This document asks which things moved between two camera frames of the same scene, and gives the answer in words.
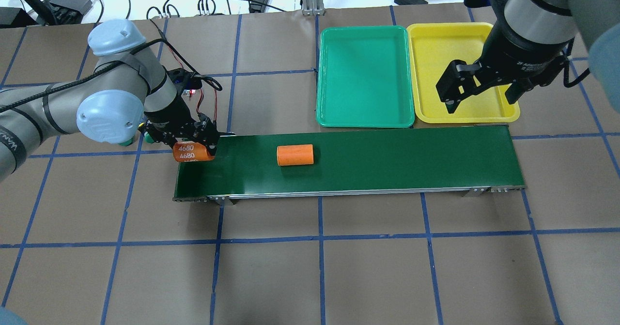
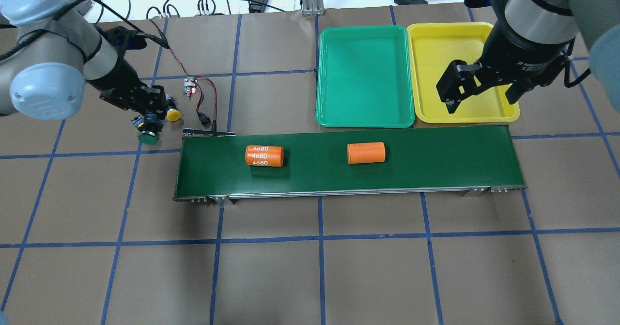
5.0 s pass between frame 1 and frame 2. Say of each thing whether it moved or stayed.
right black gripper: stayed
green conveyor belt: stayed
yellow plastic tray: stayed
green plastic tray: stayed
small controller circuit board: stayed
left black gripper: moved
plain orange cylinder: moved
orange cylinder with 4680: moved
